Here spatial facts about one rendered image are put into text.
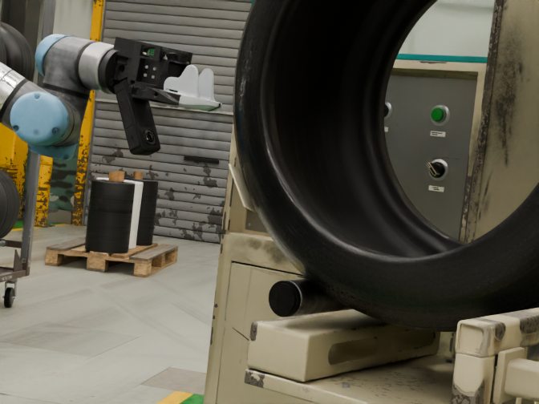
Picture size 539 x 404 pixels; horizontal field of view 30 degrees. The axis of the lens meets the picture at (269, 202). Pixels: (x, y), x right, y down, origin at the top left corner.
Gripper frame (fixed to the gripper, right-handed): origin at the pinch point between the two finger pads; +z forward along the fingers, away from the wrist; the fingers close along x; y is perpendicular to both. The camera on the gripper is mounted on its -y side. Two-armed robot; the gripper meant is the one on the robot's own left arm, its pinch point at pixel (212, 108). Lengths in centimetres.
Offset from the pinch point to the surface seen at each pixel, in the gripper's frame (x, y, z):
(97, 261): 437, -160, -445
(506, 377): -58, -7, 72
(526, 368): -58, -6, 73
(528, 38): 26.9, 19.0, 32.4
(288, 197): -11.7, -7.4, 24.1
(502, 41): 26.9, 18.0, 28.6
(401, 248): 14.5, -13.5, 26.7
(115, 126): 687, -84, -701
